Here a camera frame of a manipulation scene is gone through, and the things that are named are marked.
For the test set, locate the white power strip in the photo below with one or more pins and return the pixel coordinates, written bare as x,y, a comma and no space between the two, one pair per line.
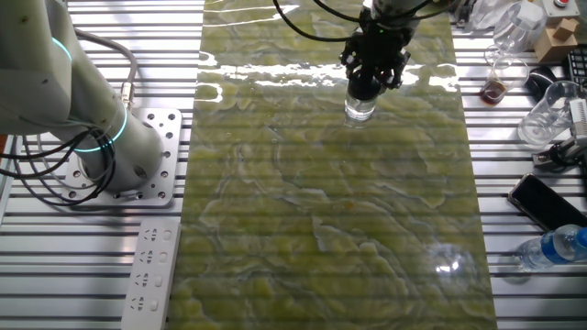
149,275

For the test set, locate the black smartphone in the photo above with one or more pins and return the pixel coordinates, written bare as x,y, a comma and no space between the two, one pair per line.
546,204

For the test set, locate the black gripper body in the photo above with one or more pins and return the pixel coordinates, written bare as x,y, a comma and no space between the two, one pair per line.
376,46

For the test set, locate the small cardboard box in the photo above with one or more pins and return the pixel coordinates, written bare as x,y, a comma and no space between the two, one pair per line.
555,43

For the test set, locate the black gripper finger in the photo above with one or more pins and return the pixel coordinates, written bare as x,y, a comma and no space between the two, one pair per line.
354,73
392,75

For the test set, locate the red emergency stop button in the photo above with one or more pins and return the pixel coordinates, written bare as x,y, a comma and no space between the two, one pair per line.
560,3

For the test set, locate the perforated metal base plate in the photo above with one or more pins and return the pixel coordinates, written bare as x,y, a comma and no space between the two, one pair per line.
165,137

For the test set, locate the black keyboard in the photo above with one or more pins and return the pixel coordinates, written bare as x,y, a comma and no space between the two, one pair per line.
579,66

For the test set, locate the upturned clear glass cup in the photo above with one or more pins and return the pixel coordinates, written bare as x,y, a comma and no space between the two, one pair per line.
518,27

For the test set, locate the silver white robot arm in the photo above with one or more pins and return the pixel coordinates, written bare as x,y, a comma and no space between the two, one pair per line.
69,91

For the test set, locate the blue capped water bottle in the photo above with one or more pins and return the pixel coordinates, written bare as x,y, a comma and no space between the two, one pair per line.
550,247

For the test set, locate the clear glass jar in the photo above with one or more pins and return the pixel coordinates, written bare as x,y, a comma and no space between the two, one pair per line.
360,110

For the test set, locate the black computer mouse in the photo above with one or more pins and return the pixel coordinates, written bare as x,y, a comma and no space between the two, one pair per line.
541,82

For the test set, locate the green marble pattern mat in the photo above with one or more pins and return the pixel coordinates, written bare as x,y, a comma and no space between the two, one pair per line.
321,206

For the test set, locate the glass cup with brown liquid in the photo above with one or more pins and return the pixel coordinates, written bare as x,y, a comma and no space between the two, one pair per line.
497,87

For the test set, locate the large clear glass cup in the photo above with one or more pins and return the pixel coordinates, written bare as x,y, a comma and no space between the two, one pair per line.
548,117

